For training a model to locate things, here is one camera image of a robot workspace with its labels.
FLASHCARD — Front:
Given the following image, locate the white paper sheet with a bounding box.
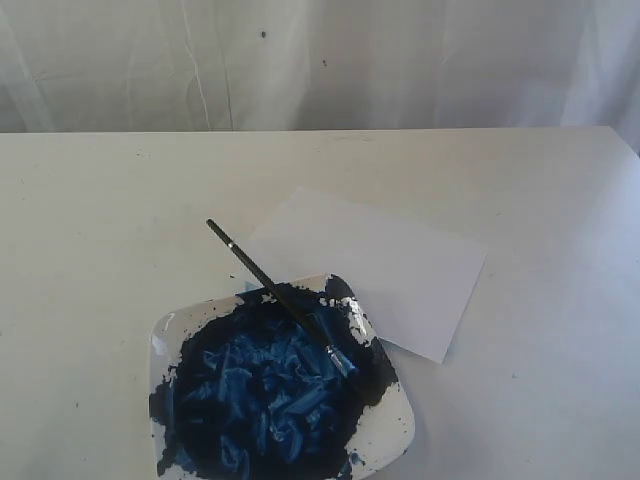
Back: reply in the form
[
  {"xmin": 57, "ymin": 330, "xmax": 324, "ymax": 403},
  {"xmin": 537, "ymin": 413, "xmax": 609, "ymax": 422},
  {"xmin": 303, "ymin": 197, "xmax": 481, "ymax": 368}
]
[{"xmin": 243, "ymin": 188, "xmax": 486, "ymax": 363}]

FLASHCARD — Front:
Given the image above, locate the black paintbrush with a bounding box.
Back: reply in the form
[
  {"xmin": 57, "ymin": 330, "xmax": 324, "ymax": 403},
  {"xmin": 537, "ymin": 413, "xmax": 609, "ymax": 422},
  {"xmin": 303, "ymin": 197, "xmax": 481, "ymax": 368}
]
[{"xmin": 206, "ymin": 218, "xmax": 359, "ymax": 382}]

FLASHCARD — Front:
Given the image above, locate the white backdrop cloth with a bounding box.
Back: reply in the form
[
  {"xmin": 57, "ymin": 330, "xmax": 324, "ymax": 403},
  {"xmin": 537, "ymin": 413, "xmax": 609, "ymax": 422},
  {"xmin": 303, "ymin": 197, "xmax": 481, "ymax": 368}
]
[{"xmin": 1, "ymin": 1, "xmax": 639, "ymax": 147}]

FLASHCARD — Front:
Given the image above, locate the white square plate blue paint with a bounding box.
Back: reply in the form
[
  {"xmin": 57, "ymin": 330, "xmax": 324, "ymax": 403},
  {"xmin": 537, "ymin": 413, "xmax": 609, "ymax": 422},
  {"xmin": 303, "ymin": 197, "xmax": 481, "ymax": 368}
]
[{"xmin": 149, "ymin": 274, "xmax": 415, "ymax": 479}]

